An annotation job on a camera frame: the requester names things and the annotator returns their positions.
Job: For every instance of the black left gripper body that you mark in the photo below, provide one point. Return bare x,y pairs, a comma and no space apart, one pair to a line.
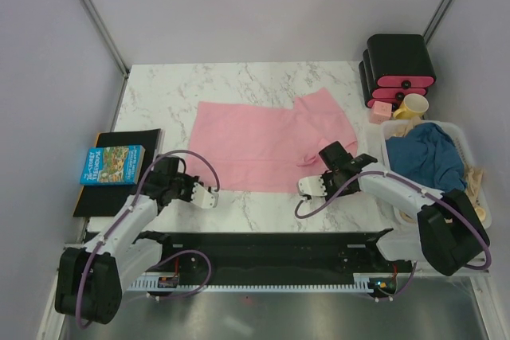
182,186

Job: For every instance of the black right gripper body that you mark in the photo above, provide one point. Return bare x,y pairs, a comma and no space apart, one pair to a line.
331,183

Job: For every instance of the pink t shirt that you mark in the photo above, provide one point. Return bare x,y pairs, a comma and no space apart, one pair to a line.
266,149

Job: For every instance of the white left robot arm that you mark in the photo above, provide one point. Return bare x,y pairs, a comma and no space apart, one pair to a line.
92,279

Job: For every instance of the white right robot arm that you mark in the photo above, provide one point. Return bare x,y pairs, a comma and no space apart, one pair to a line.
449,235

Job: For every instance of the blue treehouse book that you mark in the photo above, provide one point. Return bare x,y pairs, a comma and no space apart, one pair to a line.
112,166

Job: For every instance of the pink cube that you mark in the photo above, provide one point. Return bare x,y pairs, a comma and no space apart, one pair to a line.
380,112

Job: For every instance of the black orange notebook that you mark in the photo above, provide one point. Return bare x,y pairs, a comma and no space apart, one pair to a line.
106,201

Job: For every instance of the blue t shirt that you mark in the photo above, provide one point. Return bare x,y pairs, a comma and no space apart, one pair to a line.
427,155

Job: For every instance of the yellow mug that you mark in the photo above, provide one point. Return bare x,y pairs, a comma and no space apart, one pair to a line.
413,105

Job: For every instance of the black pink drawer unit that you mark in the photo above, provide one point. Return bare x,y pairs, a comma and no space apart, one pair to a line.
393,66

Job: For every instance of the beige t shirt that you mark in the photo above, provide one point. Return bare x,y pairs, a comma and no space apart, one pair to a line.
476,188

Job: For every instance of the white plastic basket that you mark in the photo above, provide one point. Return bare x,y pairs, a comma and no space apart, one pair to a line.
458,133

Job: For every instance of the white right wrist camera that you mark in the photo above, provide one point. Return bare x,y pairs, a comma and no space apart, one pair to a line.
312,186

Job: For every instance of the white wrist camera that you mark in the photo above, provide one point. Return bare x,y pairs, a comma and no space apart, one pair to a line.
203,197
312,186

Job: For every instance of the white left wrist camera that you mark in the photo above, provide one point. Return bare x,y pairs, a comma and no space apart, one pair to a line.
203,197

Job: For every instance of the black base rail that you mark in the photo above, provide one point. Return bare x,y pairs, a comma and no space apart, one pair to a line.
274,258

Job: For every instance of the white slotted cable duct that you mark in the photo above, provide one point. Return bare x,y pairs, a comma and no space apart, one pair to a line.
154,283

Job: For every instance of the left aluminium frame post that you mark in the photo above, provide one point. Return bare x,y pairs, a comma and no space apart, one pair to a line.
104,34

